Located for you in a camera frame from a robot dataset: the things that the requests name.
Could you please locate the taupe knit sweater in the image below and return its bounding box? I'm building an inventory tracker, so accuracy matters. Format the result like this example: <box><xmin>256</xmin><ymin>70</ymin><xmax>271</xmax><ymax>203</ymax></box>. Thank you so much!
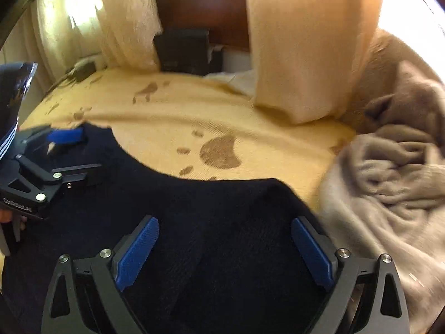
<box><xmin>318</xmin><ymin>61</ymin><xmax>444</xmax><ymax>333</ymax></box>

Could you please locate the person's left hand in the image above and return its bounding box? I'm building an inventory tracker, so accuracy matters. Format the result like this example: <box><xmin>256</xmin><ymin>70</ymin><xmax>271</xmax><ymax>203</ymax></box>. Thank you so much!
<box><xmin>0</xmin><ymin>208</ymin><xmax>27</xmax><ymax>231</ymax></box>

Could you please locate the black box beside bed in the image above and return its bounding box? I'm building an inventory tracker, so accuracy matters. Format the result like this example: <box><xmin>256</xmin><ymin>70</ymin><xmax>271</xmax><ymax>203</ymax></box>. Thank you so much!
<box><xmin>153</xmin><ymin>29</ymin><xmax>223</xmax><ymax>76</ymax></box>

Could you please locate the white cloth by nightstand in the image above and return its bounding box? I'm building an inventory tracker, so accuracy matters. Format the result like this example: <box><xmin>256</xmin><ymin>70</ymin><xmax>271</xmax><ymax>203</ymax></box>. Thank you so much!
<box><xmin>204</xmin><ymin>70</ymin><xmax>257</xmax><ymax>98</ymax></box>

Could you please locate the black charger adapter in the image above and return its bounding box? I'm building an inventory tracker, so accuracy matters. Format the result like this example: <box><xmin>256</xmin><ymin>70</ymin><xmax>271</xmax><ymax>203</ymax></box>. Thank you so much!
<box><xmin>68</xmin><ymin>61</ymin><xmax>97</xmax><ymax>83</ymax></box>

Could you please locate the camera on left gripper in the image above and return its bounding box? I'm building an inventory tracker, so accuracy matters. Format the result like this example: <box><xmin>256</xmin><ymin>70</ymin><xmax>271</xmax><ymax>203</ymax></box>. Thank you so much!
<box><xmin>0</xmin><ymin>62</ymin><xmax>38</xmax><ymax>158</ymax></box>

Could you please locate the cream lace curtain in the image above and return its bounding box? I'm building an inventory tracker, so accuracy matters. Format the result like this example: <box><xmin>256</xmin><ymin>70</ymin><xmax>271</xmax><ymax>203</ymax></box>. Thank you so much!
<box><xmin>21</xmin><ymin>0</ymin><xmax>162</xmax><ymax>83</ymax></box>

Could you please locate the wooden nightstand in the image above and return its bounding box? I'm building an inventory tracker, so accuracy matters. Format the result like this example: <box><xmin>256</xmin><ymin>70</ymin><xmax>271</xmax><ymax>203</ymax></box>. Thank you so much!
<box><xmin>156</xmin><ymin>0</ymin><xmax>250</xmax><ymax>52</ymax></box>

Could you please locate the orange woven curtain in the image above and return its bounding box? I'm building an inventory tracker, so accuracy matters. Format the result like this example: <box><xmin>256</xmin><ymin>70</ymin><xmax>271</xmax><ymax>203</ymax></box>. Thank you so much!
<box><xmin>247</xmin><ymin>0</ymin><xmax>382</xmax><ymax>124</ymax></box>

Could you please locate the black knit sweater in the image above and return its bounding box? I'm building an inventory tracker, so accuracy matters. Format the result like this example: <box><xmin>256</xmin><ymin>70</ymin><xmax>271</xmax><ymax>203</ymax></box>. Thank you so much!
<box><xmin>2</xmin><ymin>124</ymin><xmax>327</xmax><ymax>333</ymax></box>

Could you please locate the orange paw print blanket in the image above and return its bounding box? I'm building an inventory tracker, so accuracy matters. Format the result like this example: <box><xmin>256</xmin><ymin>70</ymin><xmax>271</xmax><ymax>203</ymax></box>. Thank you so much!
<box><xmin>0</xmin><ymin>67</ymin><xmax>358</xmax><ymax>286</ymax></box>

